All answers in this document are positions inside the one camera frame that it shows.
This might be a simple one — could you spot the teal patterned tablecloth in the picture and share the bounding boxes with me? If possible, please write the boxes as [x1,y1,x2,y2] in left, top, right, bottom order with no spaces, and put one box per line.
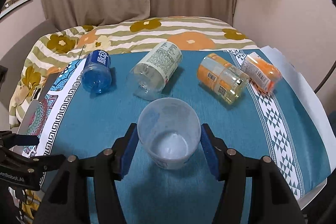
[26,51,335,223]

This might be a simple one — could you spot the clear green-label cup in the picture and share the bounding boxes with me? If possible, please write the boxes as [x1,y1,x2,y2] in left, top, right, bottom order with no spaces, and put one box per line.
[127,42,182,101]

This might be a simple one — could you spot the white translucent cup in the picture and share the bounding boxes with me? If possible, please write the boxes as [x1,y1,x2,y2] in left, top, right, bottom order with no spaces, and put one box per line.
[137,98,201,170]

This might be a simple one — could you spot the orange white wrapped cup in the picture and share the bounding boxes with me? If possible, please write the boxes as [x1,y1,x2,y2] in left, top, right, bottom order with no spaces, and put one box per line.
[241,52,282,94]

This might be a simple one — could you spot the orange-label clear cup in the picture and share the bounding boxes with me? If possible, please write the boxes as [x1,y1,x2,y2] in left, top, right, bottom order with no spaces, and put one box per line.
[197,53,250,105]

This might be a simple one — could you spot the blue plastic cup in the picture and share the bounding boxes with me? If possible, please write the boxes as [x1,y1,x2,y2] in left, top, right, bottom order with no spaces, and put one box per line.
[81,50,112,94]

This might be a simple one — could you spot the grey laptop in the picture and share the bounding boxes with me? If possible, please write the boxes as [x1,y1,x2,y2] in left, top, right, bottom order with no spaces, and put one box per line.
[33,73,59,102]

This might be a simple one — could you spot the black cable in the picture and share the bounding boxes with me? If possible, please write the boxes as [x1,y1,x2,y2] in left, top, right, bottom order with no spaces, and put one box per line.
[313,61,336,94]

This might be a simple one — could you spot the grey headboard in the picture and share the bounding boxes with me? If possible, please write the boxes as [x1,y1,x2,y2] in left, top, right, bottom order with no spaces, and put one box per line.
[0,18,60,109]

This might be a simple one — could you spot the floral striped bed quilt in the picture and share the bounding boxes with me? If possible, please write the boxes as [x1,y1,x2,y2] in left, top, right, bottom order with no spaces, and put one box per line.
[9,16,257,128]

